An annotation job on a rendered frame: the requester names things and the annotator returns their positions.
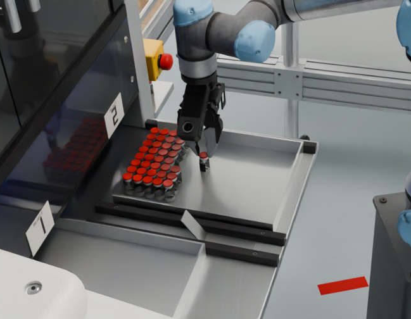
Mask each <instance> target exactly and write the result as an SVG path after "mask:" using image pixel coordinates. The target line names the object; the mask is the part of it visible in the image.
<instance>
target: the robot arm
mask: <svg viewBox="0 0 411 319"><path fill-rule="evenodd" d="M395 6H400V9H399V11H398V14H397V17H396V33H397V36H398V40H399V41H400V44H401V45H402V47H405V49H406V51H405V52H406V57H407V59H408V60H409V62H411V0H250V1H249V2H248V3H247V4H246V5H245V6H244V7H243V8H242V9H241V10H240V11H239V12H238V13H236V15H230V14H226V13H221V12H218V11H214V10H213V5H212V0H176V1H175V2H174V5H173V14H174V20H173V25H174V29H175V39H176V45H177V53H176V57H177V58H178V60H179V70H180V75H181V79H182V80H183V81H184V82H185V83H186V89H185V92H184V95H183V100H182V102H181V103H180V105H179V106H180V107H181V109H179V110H178V111H177V113H178V117H177V125H178V126H177V135H178V136H179V138H180V139H181V140H183V141H186V142H187V145H188V146H189V147H190V148H191V150H192V151H193V152H194V153H195V155H196V156H199V146H198V141H200V139H201V134H202V131H203V125H204V126H205V129H204V131H203V135H204V136H205V138H206V148H207V152H206V155H207V156H208V157H209V158H211V157H212V156H213V155H214V154H215V151H216V150H217V146H218V143H219V140H220V136H221V133H222V130H223V121H222V119H221V118H220V114H217V113H218V109H219V103H220V100H221V108H222V109H223V108H224V106H225V104H226V100H225V84H224V83H220V82H217V77H216V76H217V53H219V54H223V55H226V56H230V57H233V58H237V59H240V60H241V61H251V62H255V63H263V62H264V61H266V60H267V59H268V58H269V57H270V54H271V51H273V49H274V45H275V31H276V30H277V29H278V27H279V26H280V25H283V24H287V23H294V22H302V21H306V20H314V19H318V18H326V17H330V16H338V15H345V14H350V13H358V12H363V11H370V10H375V9H383V8H390V7H395ZM219 85H220V86H221V87H220V88H218V86H219ZM223 93H224V101H223V100H222V94H223ZM396 226H397V230H398V233H399V235H400V237H401V238H402V239H403V240H404V241H405V242H406V243H407V244H409V245H410V247H411V172H410V173H409V174H408V175H407V178H406V181H405V205H404V209H403V211H402V212H401V213H400V214H399V216H398V221H397V225H396Z"/></svg>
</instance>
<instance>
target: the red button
mask: <svg viewBox="0 0 411 319"><path fill-rule="evenodd" d="M173 62H174V61H173V57H172V55H171V54H169V53H163V54H162V56H161V60H160V67H161V69H162V70H166V71H169V70H170V69H171V68H172V65H173Z"/></svg>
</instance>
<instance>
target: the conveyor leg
mask: <svg viewBox="0 0 411 319"><path fill-rule="evenodd" d="M298 63H299V22H294V23H287V24H283V64H284V66H286V67H290V68H292V67H296V66H298ZM298 103H299V101H298V100H292V99H284V137H289V138H294V139H298Z"/></svg>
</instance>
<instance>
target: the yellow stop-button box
mask: <svg viewBox="0 0 411 319"><path fill-rule="evenodd" d="M143 43H144V51H145V56H146V64H147V69H148V77H149V81H154V82H155V81H157V79H158V77H159V76H160V74H161V72H162V71H163V70H162V69H161V67H160V60H161V56H162V54H163V53H165V52H164V47H163V41H160V40H154V39H143Z"/></svg>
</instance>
